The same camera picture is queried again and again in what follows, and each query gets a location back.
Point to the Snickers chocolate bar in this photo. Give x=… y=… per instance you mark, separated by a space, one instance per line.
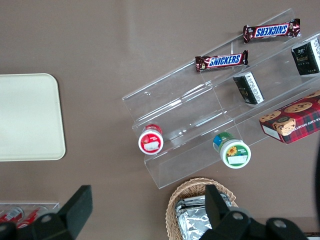
x=271 y=31
x=222 y=61

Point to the red-lidded yogurt cup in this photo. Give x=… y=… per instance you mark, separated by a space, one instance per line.
x=150 y=142

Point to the red cola bottle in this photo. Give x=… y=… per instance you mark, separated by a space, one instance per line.
x=11 y=215
x=30 y=216

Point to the light tan wicker basket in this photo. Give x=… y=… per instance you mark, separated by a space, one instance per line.
x=175 y=200

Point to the clear acrylic bottle rack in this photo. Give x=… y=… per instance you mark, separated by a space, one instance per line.
x=50 y=205

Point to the small black carton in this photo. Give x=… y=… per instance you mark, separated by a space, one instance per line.
x=250 y=88
x=306 y=58

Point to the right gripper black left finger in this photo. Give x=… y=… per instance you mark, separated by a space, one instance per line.
x=72 y=215

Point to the clear acrylic tiered shelf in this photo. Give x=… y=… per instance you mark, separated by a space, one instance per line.
x=190 y=107

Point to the green-lidded yogurt cup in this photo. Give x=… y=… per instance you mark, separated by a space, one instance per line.
x=235 y=153

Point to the silver foil pack stack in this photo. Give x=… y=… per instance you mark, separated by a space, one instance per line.
x=192 y=220

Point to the red tartan cookie box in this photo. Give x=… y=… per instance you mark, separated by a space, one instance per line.
x=295 y=122

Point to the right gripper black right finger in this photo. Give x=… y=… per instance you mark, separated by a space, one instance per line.
x=217 y=212

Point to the beige plastic tray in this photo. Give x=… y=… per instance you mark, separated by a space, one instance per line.
x=30 y=117

